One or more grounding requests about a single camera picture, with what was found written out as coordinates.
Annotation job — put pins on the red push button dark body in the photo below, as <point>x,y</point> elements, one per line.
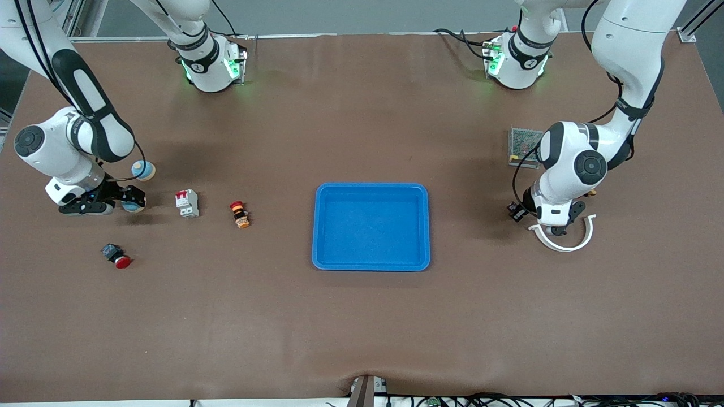
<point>116,255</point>

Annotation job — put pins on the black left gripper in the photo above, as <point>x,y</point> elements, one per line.
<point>528,201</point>

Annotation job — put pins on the aluminium frame profile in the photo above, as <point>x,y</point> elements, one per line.
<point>687,34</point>
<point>76,17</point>

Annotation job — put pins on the blue desk bell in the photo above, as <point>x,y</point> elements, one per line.
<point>143,171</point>
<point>134,208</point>

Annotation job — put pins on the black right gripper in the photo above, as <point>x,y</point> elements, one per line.
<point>113,191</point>

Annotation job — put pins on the brown table mat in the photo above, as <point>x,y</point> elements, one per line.
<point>362,328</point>

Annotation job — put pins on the white curved plastic clamp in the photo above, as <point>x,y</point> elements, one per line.
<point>565,247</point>

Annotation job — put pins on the grey table edge bracket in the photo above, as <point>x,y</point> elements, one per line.
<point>365,393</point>

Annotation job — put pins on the metal mesh power supply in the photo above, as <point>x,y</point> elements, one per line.
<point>520,144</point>

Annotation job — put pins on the orange emergency stop button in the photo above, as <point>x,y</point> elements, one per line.
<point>240,215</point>

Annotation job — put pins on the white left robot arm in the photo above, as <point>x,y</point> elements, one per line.
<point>571,164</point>

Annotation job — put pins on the blue plastic tray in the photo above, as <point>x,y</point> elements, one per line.
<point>370,226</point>

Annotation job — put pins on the white circuit breaker red switch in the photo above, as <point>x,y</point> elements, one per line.
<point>187,204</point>

